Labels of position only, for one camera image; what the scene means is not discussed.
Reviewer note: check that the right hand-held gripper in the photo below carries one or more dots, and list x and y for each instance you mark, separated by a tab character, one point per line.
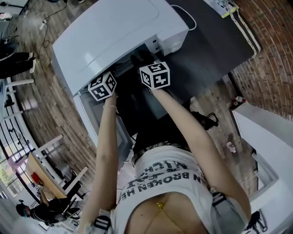
155	75

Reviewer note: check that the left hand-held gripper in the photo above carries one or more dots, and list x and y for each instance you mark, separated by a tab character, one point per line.
101	86

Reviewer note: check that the white microwave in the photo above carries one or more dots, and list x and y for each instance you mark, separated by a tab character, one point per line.
103	34

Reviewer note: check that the person's left forearm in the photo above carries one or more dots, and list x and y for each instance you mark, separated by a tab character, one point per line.
107	128

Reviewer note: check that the person's right forearm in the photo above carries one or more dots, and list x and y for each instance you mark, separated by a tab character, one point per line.
183	118

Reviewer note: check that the person's black trousers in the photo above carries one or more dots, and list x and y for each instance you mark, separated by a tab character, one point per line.
148	132

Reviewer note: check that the patterned belt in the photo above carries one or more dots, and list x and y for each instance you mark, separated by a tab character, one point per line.
158	147

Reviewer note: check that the white power strip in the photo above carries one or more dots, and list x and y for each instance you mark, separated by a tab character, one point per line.
44	24

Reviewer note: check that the red and white can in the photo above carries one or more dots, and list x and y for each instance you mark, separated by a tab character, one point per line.
239	100

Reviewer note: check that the yellow-edged booklet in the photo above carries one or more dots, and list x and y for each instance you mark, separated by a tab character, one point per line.
215	5

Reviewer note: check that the white printed t-shirt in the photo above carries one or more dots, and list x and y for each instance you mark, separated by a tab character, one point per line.
164	173

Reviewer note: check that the black metal railing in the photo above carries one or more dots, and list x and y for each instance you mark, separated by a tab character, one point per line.
13	132

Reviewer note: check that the white paper wad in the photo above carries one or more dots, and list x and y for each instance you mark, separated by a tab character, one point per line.
231	146

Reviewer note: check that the wooden table with white legs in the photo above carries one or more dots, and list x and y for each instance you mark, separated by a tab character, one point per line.
50	182

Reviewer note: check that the red flat item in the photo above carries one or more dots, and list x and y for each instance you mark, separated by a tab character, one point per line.
36	177

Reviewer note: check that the white low cabinet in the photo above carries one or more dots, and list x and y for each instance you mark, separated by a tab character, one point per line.
263	128

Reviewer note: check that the black folding stand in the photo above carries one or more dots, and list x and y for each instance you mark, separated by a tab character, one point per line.
258	222

